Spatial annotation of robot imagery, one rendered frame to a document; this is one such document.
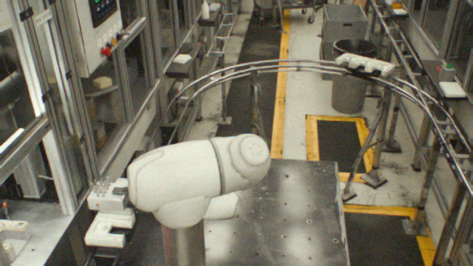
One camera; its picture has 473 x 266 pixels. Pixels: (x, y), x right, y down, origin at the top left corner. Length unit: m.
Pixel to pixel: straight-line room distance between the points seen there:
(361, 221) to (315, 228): 1.12
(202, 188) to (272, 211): 1.14
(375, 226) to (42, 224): 2.06
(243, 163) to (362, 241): 2.09
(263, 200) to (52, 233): 0.94
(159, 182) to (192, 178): 0.07
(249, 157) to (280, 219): 1.12
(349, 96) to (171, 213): 3.39
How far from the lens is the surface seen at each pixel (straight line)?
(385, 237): 3.05
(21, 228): 1.75
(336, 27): 4.78
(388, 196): 3.40
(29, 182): 1.90
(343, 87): 4.22
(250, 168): 0.96
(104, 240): 1.74
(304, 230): 2.01
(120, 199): 1.61
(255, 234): 1.97
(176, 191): 0.95
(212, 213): 1.54
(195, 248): 1.11
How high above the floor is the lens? 2.05
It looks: 31 degrees down
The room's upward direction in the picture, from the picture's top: 1 degrees counter-clockwise
